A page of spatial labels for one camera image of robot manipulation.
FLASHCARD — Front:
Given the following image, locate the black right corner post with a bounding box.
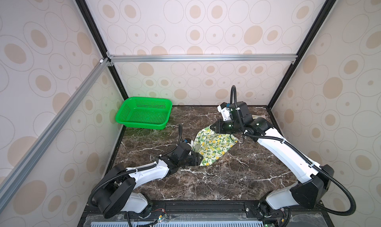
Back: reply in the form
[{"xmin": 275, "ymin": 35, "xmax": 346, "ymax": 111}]
[{"xmin": 267, "ymin": 0, "xmax": 337, "ymax": 110}]

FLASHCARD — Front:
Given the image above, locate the green plastic basket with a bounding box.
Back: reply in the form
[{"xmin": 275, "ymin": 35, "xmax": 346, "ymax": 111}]
[{"xmin": 115, "ymin": 97, "xmax": 173, "ymax": 130}]

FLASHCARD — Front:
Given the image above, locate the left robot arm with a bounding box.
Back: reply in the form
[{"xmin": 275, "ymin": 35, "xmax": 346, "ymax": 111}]
[{"xmin": 87, "ymin": 140, "xmax": 203, "ymax": 219}]

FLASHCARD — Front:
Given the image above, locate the horizontal aluminium back rail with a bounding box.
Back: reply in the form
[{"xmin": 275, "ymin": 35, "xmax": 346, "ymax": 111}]
[{"xmin": 109, "ymin": 54, "xmax": 298, "ymax": 63}]

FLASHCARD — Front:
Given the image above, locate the black corner post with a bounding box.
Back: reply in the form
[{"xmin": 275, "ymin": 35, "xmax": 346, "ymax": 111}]
[
  {"xmin": 69, "ymin": 0, "xmax": 129, "ymax": 100},
  {"xmin": 267, "ymin": 0, "xmax": 337, "ymax": 110}
]

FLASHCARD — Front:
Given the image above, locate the diagonal aluminium left rail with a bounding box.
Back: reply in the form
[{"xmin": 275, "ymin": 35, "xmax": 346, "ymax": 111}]
[{"xmin": 1, "ymin": 58, "xmax": 111, "ymax": 212}]

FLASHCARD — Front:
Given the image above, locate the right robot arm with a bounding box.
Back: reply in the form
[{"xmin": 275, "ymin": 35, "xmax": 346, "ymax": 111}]
[{"xmin": 210, "ymin": 102, "xmax": 356, "ymax": 216}]

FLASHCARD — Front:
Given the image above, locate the lemon print skirt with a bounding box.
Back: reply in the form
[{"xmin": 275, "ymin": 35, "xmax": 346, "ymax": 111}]
[{"xmin": 192, "ymin": 127, "xmax": 238, "ymax": 166}]

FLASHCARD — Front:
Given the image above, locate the pastel floral skirt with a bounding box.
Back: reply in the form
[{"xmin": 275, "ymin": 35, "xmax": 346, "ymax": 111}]
[{"xmin": 252, "ymin": 115, "xmax": 266, "ymax": 119}]

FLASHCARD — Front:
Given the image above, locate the black left corner post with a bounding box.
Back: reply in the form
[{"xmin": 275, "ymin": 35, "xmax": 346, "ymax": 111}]
[{"xmin": 69, "ymin": 0, "xmax": 129, "ymax": 100}]

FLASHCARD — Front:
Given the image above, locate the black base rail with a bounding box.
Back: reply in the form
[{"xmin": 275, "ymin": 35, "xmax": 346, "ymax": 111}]
[{"xmin": 78, "ymin": 201, "xmax": 333, "ymax": 227}]

